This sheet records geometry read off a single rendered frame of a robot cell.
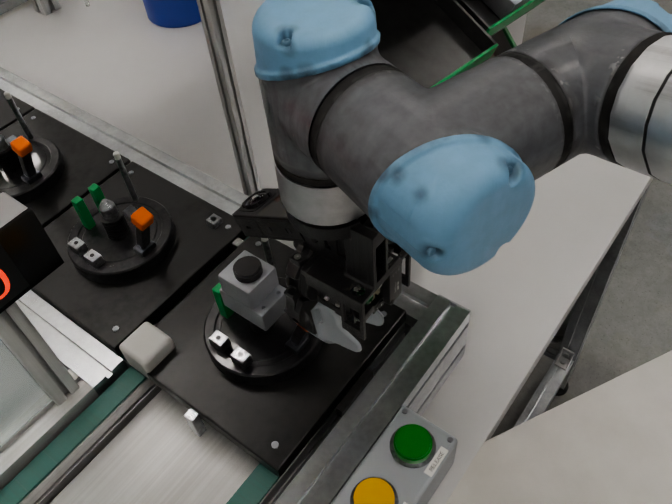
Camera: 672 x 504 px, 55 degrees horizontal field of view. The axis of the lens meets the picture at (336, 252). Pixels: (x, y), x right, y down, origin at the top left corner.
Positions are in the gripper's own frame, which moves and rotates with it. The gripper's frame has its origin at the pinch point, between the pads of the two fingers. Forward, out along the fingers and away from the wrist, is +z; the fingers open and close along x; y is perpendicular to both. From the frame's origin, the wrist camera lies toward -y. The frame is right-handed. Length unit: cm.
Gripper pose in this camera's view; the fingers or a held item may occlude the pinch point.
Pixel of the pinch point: (329, 328)
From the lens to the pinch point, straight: 65.7
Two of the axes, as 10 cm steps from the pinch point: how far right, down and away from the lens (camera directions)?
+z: 0.7, 6.4, 7.6
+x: 6.0, -6.4, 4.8
